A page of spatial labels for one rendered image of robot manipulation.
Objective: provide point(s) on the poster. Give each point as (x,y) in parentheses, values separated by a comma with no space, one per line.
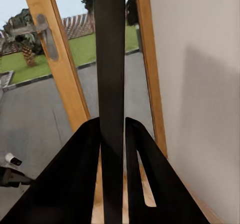
(110,49)

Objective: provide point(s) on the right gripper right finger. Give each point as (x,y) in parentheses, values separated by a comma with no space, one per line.
(174,204)

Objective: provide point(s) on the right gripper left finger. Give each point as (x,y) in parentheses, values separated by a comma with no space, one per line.
(64,192)

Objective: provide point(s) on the door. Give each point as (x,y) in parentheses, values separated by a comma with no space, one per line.
(49,83)

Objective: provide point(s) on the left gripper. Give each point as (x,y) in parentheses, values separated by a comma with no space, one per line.
(11,177)

